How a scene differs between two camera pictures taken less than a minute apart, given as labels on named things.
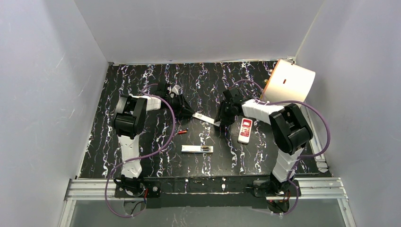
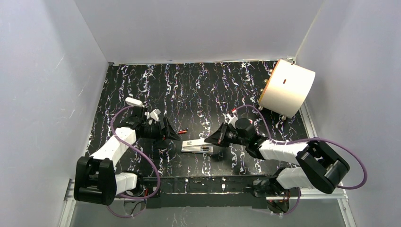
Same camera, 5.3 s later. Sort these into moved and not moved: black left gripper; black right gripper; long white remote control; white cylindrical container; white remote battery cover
Moved: white remote battery cover; black right gripper; black left gripper
Not moved: long white remote control; white cylindrical container
